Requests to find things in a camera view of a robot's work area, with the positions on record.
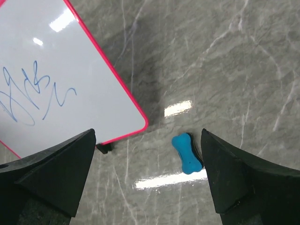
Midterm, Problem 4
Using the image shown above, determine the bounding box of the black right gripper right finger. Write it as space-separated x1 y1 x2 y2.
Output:
201 129 300 225

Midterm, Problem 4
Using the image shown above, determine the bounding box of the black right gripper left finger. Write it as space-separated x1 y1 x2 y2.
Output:
0 129 96 225

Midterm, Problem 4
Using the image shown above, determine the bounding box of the blue bone-shaped eraser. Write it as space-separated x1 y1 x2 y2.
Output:
171 133 204 175

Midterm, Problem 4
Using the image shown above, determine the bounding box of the pink framed whiteboard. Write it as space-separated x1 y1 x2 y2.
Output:
0 0 148 158

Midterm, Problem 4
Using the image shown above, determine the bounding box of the black whiteboard foot clip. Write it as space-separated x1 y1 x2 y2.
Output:
96 143 113 154

